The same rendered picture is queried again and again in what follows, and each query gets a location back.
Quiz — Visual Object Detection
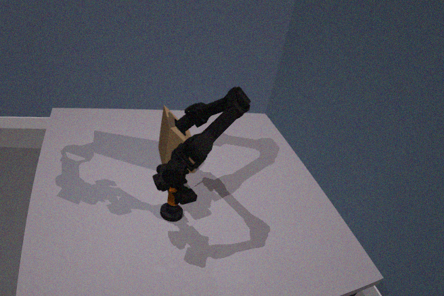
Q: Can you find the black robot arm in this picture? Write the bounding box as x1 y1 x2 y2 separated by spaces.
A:
153 87 251 192

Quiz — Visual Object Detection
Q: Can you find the orange cylinder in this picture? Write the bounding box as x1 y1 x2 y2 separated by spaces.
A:
167 187 177 206

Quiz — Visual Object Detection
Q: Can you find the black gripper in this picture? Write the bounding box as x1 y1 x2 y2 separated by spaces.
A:
156 163 197 205

